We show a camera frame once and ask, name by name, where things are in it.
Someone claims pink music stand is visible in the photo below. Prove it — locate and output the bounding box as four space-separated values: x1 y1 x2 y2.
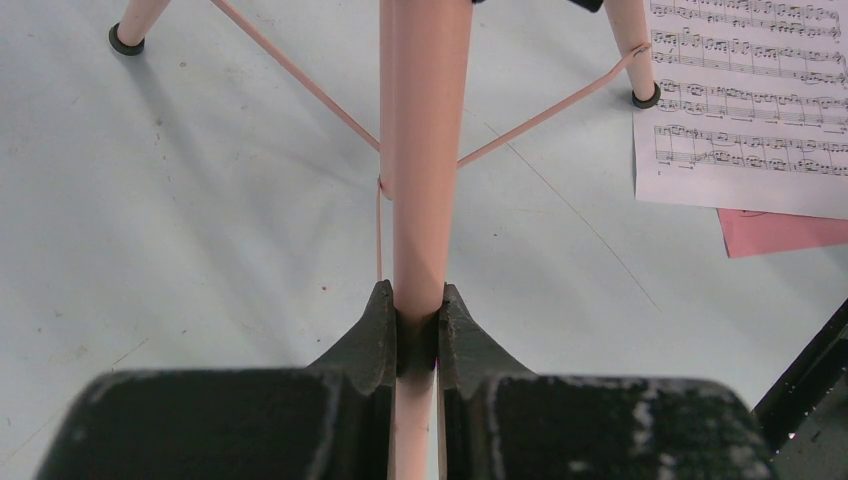
107 0 664 480

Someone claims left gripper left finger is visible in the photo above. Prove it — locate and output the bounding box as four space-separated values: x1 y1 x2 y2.
37 280 396 479

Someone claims white sheet music page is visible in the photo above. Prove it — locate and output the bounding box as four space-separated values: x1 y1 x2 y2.
633 1 847 219

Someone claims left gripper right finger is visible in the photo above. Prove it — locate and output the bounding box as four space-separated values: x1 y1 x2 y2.
437 285 775 479

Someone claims pink paper sheet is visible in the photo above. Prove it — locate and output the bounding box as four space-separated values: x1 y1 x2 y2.
717 209 847 258

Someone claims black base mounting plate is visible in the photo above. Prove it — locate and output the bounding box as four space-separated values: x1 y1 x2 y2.
753 304 847 479

